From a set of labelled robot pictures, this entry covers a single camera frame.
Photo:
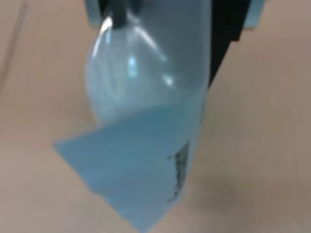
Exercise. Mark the white Fuhrmann gauze packet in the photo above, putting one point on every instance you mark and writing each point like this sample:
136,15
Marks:
136,157

